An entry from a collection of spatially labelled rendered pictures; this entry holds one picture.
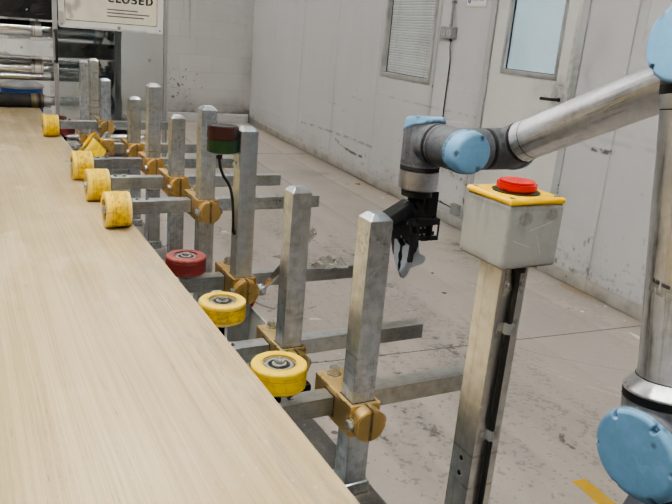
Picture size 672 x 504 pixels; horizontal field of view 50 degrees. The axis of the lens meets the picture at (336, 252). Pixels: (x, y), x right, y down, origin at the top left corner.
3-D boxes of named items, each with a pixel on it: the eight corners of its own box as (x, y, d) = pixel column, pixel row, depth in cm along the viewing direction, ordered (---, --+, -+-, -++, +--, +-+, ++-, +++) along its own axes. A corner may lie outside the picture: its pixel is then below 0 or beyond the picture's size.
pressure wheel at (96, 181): (107, 161, 181) (112, 184, 176) (104, 184, 186) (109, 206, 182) (82, 162, 178) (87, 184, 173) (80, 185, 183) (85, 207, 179)
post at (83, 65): (89, 170, 321) (87, 60, 307) (90, 171, 318) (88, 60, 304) (81, 170, 320) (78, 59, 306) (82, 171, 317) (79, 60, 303)
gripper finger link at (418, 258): (425, 280, 169) (430, 242, 166) (405, 282, 166) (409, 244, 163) (418, 275, 172) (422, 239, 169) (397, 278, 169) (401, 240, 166)
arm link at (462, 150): (502, 131, 148) (464, 122, 158) (459, 131, 142) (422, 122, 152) (495, 176, 151) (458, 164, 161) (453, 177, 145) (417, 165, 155)
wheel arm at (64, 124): (181, 129, 288) (181, 120, 287) (183, 130, 285) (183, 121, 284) (48, 127, 265) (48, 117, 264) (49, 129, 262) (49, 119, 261)
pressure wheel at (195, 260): (198, 297, 151) (199, 245, 148) (209, 311, 145) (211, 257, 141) (160, 301, 148) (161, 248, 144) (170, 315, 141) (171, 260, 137)
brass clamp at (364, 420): (344, 394, 114) (347, 366, 113) (387, 438, 103) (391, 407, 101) (309, 401, 111) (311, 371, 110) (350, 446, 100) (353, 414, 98)
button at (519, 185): (517, 191, 74) (519, 175, 73) (544, 200, 71) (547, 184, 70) (486, 192, 72) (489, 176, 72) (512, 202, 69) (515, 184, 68)
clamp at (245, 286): (236, 281, 155) (237, 259, 154) (258, 304, 144) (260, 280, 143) (211, 284, 153) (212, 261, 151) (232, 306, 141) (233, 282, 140)
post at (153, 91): (156, 245, 215) (158, 82, 201) (159, 248, 213) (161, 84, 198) (145, 245, 214) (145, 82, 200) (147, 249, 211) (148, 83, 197)
